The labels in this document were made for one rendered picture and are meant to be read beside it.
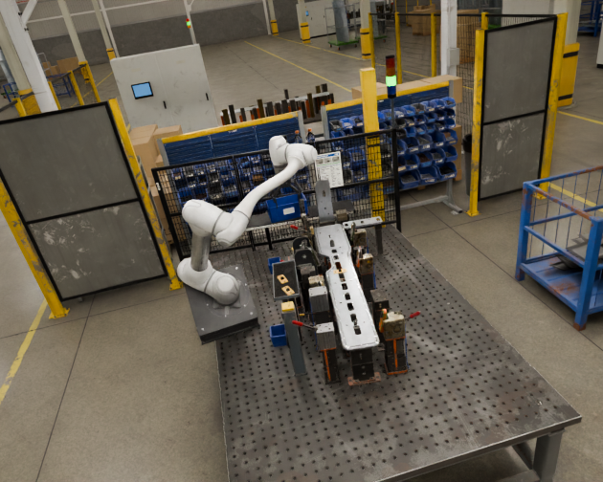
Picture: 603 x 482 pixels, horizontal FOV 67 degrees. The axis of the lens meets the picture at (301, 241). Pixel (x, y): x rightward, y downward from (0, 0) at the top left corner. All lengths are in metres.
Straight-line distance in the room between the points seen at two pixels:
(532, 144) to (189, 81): 6.06
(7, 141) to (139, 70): 4.85
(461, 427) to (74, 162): 3.80
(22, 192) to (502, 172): 4.97
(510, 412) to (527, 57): 3.93
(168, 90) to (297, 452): 7.82
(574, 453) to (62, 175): 4.45
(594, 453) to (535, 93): 3.70
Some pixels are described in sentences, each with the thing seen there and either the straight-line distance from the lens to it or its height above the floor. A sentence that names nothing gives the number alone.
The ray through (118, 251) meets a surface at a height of 0.56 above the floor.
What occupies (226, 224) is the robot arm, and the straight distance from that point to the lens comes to 2.33.
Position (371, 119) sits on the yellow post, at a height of 1.64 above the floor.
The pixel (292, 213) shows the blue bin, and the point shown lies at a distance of 3.58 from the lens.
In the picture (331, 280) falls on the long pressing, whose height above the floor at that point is 1.00.
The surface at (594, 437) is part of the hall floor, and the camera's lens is 3.45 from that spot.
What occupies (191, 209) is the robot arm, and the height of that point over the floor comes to 1.69.
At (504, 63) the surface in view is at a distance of 5.42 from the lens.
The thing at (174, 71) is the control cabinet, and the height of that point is 1.64.
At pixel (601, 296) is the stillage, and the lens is 4.28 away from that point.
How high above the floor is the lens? 2.56
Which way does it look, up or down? 28 degrees down
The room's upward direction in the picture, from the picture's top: 9 degrees counter-clockwise
